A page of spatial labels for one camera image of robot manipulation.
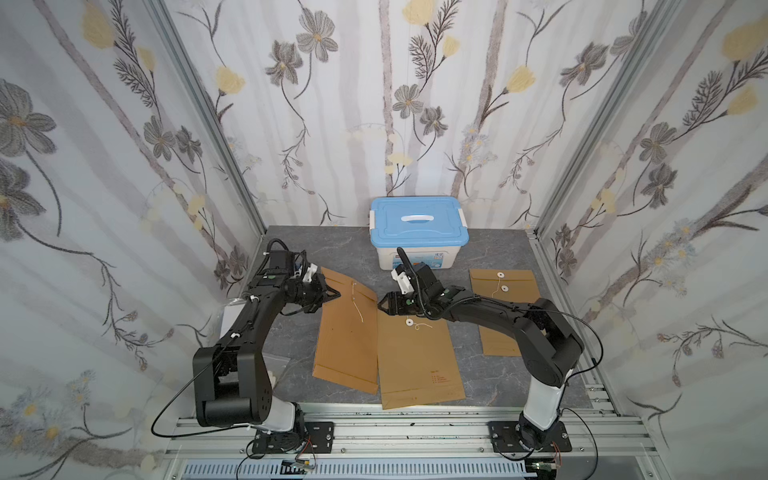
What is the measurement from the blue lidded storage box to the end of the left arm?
0.85 ft

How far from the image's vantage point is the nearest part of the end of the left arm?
742mm

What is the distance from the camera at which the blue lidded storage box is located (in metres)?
0.97
